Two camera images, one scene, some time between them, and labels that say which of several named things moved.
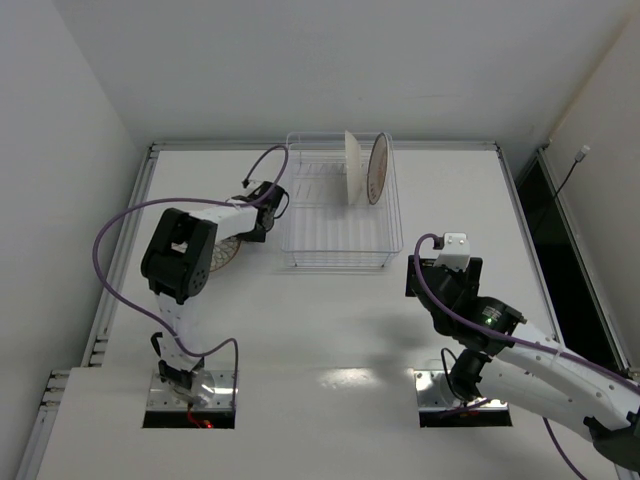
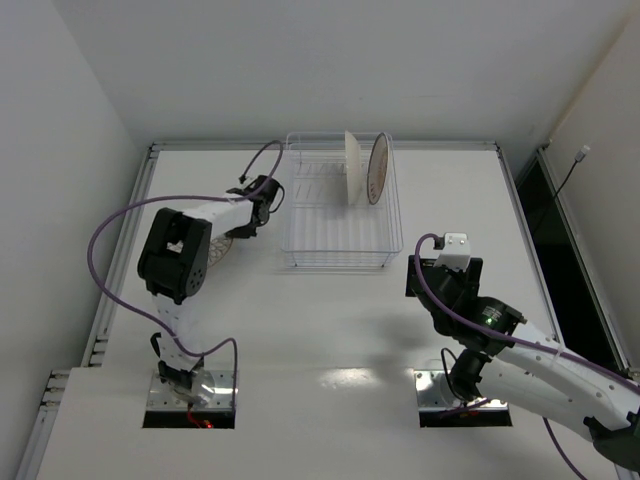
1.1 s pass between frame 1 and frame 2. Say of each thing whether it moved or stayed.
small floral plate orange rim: moved
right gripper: stayed
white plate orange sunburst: stayed
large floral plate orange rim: stayed
